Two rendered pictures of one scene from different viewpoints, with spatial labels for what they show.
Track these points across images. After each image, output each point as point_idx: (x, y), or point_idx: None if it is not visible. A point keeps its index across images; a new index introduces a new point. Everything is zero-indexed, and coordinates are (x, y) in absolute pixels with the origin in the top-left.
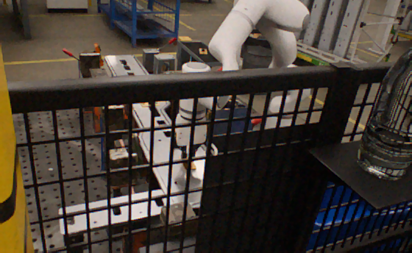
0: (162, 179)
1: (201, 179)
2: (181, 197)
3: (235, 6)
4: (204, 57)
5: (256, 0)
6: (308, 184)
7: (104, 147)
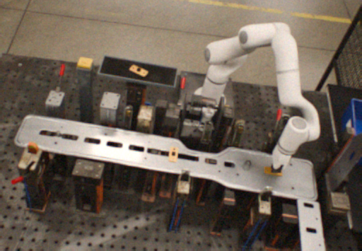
0: (286, 194)
1: (292, 172)
2: (307, 191)
3: (287, 65)
4: (156, 78)
5: (297, 54)
6: None
7: (175, 213)
